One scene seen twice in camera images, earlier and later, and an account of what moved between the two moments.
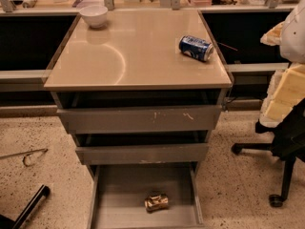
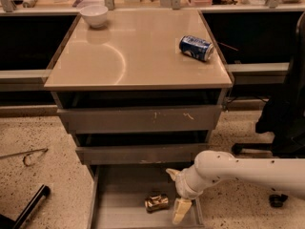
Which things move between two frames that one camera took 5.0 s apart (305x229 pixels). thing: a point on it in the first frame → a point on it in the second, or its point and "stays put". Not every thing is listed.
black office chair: [288, 144] stays put
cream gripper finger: [273, 36] → [188, 183]
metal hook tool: [24, 154] stays put
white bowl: [95, 15] stays put
